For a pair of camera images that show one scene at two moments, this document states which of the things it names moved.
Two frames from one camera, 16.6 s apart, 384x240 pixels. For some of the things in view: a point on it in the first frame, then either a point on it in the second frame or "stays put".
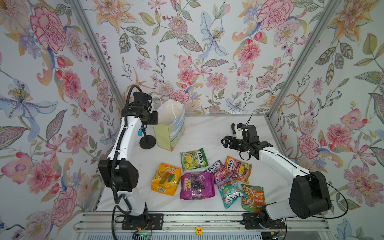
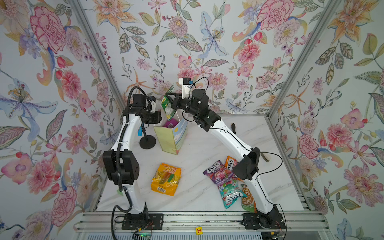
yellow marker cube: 199,230 stays put
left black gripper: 155,117 stays put
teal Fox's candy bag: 230,192 stays put
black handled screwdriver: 233,128 stays put
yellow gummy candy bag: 166,179 stays put
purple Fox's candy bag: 221,172 stays put
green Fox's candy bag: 193,159 to 167,107
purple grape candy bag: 199,185 to 171,123
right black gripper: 233,140 to 179,101
